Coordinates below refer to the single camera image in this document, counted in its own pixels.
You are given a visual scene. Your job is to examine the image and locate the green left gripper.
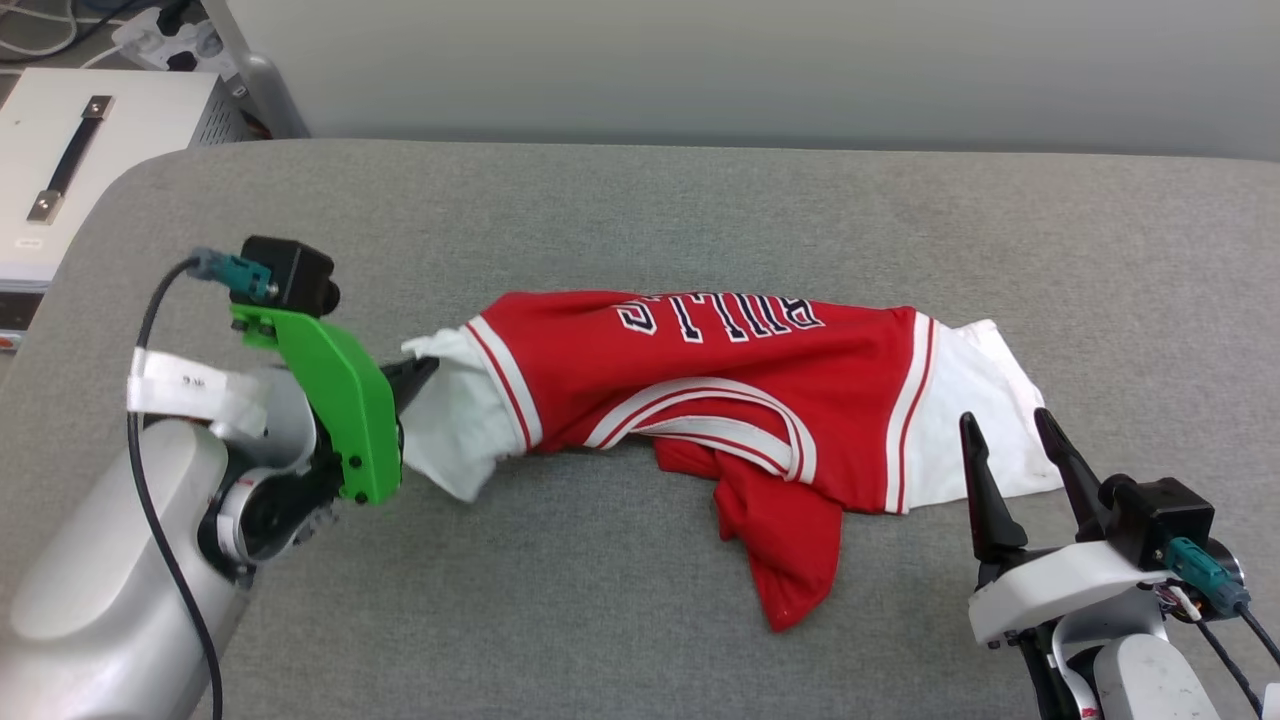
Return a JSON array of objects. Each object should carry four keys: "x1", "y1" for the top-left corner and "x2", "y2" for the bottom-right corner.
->
[{"x1": 200, "y1": 305, "x2": 441, "y2": 586}]

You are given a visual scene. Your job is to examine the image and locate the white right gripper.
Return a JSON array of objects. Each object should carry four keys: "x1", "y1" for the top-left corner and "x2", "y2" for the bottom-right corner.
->
[{"x1": 958, "y1": 407, "x2": 1171, "y2": 649}]

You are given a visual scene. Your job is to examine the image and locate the red and white basketball jersey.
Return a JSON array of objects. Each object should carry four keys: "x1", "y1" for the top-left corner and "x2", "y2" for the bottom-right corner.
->
[{"x1": 400, "y1": 290, "x2": 1064, "y2": 633}]

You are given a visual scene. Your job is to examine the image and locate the white equipment box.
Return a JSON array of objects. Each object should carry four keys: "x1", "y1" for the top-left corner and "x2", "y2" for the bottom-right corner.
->
[{"x1": 0, "y1": 68, "x2": 251, "y2": 351}]

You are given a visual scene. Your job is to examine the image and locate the white power strip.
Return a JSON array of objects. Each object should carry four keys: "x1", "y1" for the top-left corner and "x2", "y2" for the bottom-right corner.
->
[{"x1": 112, "y1": 5, "x2": 236, "y2": 71}]

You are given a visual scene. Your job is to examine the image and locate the teal right camera connector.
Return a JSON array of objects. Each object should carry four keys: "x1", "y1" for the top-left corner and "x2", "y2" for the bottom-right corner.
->
[{"x1": 1165, "y1": 537, "x2": 1251, "y2": 616}]

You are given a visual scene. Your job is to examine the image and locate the teal camera connector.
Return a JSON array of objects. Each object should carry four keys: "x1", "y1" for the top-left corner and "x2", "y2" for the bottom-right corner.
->
[
  {"x1": 190, "y1": 248, "x2": 276, "y2": 301},
  {"x1": 1165, "y1": 537, "x2": 1251, "y2": 616}
]

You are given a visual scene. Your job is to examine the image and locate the teal left camera connector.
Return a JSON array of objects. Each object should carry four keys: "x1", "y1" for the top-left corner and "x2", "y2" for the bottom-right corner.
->
[{"x1": 190, "y1": 248, "x2": 276, "y2": 301}]

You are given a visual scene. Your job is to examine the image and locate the white paper label strap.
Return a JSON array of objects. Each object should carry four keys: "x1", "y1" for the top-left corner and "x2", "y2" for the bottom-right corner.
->
[{"x1": 128, "y1": 348, "x2": 271, "y2": 441}]

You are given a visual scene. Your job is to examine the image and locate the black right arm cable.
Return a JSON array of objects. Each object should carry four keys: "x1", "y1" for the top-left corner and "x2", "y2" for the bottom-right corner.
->
[{"x1": 1190, "y1": 605, "x2": 1280, "y2": 716}]

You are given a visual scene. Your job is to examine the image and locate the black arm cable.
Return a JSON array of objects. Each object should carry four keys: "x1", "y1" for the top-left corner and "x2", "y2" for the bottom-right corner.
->
[
  {"x1": 128, "y1": 258, "x2": 226, "y2": 720},
  {"x1": 1190, "y1": 605, "x2": 1280, "y2": 716}
]

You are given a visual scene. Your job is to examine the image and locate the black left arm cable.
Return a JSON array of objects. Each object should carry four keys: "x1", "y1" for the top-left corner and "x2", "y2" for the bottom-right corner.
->
[{"x1": 128, "y1": 258, "x2": 226, "y2": 720}]

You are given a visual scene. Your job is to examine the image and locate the grey metal partition post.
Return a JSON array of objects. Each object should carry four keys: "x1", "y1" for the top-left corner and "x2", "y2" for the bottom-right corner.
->
[{"x1": 200, "y1": 0, "x2": 311, "y2": 139}]

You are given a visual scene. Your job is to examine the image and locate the black box carry handle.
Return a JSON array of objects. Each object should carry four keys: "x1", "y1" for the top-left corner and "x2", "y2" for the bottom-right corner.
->
[{"x1": 27, "y1": 95, "x2": 114, "y2": 223}]

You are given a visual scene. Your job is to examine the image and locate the white floor cable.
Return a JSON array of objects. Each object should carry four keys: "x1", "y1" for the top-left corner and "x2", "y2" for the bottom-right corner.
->
[{"x1": 0, "y1": 0, "x2": 81, "y2": 61}]

